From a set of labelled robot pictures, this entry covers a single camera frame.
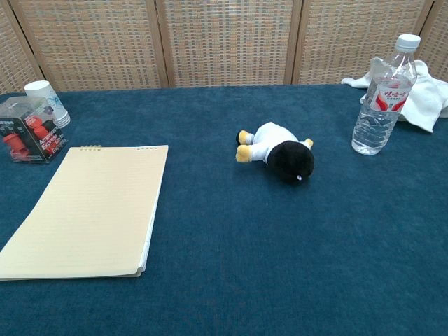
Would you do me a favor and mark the yellow legal notepad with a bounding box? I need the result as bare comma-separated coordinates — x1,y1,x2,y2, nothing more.
0,143,169,282

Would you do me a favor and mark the black white penguin plush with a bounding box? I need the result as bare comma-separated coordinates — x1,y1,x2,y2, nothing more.
235,121,315,185

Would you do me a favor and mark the clear box with red toy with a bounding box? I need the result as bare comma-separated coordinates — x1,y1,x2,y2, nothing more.
0,97,70,165

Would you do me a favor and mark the white paper cup stack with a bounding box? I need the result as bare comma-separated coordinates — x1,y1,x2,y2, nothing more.
24,80,71,128

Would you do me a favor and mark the woven folding screen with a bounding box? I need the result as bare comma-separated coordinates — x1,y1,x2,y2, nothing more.
0,0,448,95

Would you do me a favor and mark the white cloth towel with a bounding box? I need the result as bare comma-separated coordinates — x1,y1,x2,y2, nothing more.
341,57,448,134

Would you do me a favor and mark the blue table cloth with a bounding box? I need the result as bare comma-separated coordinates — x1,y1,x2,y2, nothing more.
0,83,448,336

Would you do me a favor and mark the clear plastic water bottle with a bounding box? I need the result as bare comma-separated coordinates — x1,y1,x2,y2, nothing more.
351,34,421,156

